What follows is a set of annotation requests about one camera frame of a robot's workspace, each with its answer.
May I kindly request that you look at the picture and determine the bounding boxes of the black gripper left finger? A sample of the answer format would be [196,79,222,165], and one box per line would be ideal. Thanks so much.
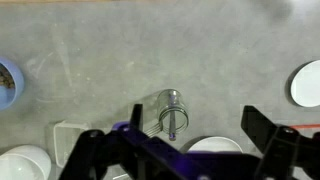
[59,103,161,180]

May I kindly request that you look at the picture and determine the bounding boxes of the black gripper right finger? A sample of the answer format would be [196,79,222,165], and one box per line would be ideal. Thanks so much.
[240,105,320,180]

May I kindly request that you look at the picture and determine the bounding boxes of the metal spoon with dark handle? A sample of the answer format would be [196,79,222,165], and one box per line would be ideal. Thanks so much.
[167,91,178,141]

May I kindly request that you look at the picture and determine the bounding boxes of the clear glass jar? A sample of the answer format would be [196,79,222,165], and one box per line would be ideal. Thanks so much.
[156,88,190,135]

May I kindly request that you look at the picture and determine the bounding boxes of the white round plate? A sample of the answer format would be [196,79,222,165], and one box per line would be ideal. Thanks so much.
[290,59,320,108]
[181,135,244,155]

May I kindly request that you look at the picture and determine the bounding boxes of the red straw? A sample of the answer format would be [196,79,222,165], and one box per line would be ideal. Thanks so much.
[293,123,320,130]

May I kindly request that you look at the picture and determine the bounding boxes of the clear plastic food container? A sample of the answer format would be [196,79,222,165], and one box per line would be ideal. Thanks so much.
[45,119,92,169]

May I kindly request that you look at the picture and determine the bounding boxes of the white bowl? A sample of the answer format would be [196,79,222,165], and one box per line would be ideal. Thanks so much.
[0,144,52,180]

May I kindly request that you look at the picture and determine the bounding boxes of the blue plastic bowl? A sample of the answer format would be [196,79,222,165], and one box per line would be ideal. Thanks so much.
[0,56,25,112]

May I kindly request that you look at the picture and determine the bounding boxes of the brown food bits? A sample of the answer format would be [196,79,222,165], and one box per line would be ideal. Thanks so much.
[0,63,16,90]

